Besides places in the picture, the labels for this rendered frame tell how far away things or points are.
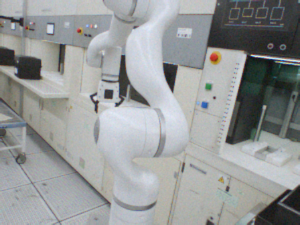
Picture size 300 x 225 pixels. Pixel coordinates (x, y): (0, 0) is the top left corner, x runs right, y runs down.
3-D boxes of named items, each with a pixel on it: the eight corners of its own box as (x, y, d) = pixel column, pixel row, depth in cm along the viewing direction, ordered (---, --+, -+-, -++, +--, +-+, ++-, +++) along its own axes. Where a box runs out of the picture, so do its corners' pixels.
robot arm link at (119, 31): (94, 15, 82) (85, 71, 106) (138, 23, 87) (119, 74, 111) (94, -1, 86) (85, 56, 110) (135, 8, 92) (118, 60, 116)
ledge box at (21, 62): (11, 74, 291) (11, 53, 285) (35, 76, 310) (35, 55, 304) (17, 79, 270) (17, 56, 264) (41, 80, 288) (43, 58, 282)
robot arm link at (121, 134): (164, 209, 58) (182, 118, 53) (88, 215, 52) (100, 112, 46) (148, 183, 69) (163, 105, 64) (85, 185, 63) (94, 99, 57)
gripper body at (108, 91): (99, 78, 106) (97, 102, 108) (121, 80, 109) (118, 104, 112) (98, 76, 113) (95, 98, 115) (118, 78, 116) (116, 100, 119)
